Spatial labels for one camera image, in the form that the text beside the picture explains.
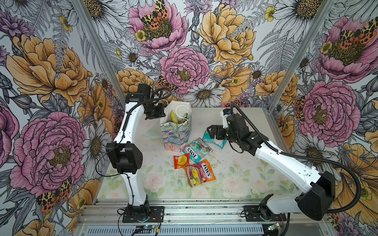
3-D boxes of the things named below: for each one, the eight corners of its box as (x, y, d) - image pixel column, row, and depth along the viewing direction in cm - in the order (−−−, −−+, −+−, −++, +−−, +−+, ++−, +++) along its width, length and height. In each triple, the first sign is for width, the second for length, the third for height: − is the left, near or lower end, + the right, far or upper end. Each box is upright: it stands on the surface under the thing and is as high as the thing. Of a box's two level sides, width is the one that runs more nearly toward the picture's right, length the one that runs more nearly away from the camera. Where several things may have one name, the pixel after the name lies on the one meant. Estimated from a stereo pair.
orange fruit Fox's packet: (190, 188, 84) (190, 186, 82) (184, 168, 92) (184, 166, 89) (215, 180, 87) (216, 178, 85) (207, 161, 95) (208, 159, 92)
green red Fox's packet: (193, 164, 93) (193, 162, 91) (181, 150, 99) (181, 147, 97) (211, 151, 99) (212, 149, 97) (199, 138, 105) (200, 136, 103)
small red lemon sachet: (174, 169, 92) (174, 168, 90) (173, 157, 97) (173, 156, 95) (191, 166, 93) (191, 165, 91) (189, 155, 98) (189, 153, 96)
